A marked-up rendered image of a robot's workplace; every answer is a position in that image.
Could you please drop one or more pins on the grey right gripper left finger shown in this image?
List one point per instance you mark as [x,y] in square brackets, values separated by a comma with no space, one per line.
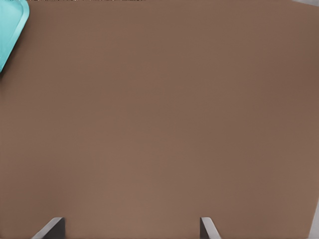
[51,229]

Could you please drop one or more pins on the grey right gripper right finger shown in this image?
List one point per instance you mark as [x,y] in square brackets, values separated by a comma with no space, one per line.
[208,230]

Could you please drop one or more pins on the turquoise plastic tray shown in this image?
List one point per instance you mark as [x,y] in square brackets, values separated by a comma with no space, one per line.
[10,30]

